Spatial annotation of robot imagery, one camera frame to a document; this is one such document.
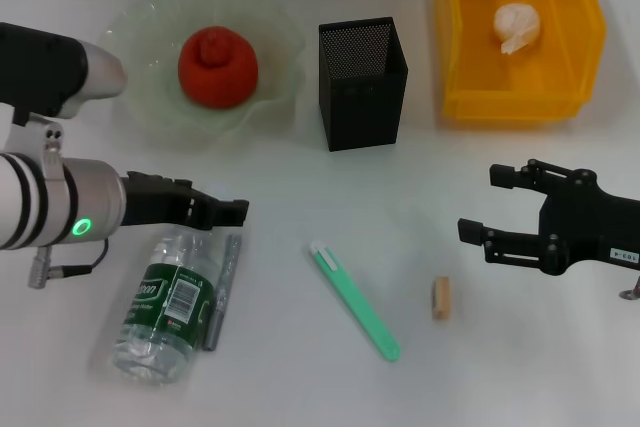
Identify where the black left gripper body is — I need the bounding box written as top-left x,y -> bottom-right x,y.
119,170 -> 201,231

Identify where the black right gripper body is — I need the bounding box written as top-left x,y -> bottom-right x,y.
537,169 -> 640,278

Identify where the grey pen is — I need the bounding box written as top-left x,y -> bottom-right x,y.
202,234 -> 244,352

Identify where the small wooden block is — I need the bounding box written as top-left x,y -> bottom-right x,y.
431,275 -> 453,322

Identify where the clear green-label water bottle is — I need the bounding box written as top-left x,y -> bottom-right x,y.
112,186 -> 236,387

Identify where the green pen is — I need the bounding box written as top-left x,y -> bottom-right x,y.
307,240 -> 401,363

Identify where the red tomato toy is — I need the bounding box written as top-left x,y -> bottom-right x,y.
178,26 -> 260,109

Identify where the white paper ball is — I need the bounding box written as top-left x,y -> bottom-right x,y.
493,1 -> 544,56

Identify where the black mesh pen holder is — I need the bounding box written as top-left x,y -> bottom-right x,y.
317,15 -> 410,153

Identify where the green glass fruit plate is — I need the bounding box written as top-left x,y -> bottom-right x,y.
97,0 -> 307,151

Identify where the yellow plastic bin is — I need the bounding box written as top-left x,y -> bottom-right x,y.
432,0 -> 609,123

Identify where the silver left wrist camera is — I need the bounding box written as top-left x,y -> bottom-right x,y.
0,21 -> 129,121

